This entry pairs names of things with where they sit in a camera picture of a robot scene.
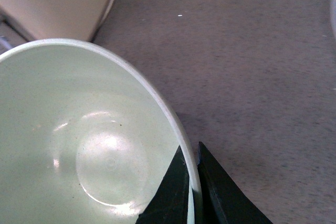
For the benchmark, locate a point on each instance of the green bowl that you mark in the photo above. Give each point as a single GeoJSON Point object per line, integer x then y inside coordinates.
{"type": "Point", "coordinates": [85, 138]}

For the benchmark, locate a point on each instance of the cream two-slot toaster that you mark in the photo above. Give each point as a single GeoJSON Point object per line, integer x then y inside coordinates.
{"type": "Point", "coordinates": [28, 20]}

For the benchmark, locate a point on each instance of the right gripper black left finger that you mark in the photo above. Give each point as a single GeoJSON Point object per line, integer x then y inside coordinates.
{"type": "Point", "coordinates": [170, 202]}

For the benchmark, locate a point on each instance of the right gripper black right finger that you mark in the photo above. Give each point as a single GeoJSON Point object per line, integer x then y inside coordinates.
{"type": "Point", "coordinates": [223, 200]}

